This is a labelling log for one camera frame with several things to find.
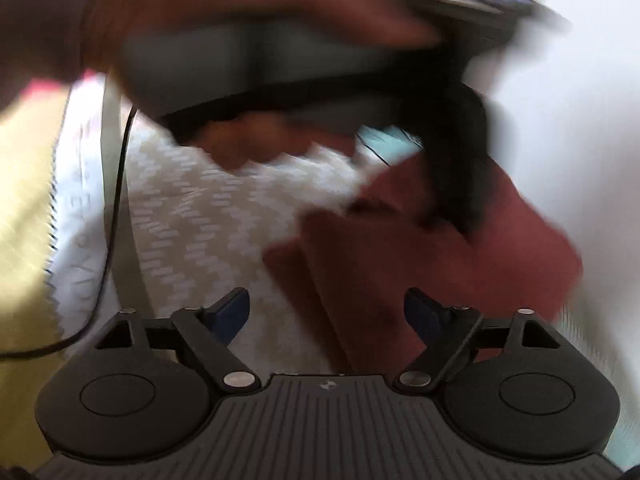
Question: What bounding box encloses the maroon long-sleeved sweater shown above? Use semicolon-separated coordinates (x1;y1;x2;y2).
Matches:
262;152;585;377

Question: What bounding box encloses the person's left hand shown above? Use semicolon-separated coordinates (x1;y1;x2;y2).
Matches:
84;0;442;172

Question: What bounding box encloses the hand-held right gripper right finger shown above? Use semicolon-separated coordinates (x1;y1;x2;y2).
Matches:
394;287;562;394

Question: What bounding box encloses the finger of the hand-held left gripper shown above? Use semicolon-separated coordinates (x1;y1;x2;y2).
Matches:
422;81;502;235

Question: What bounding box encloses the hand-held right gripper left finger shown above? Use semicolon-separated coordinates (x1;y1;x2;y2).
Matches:
94;287;262;394

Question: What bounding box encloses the black cable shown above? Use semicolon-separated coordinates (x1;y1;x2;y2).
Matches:
0;104;138;361

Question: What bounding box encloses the patterned bed blanket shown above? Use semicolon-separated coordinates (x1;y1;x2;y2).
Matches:
0;72;436;387

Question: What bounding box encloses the person's left forearm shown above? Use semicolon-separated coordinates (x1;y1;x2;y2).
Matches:
0;0;103;113

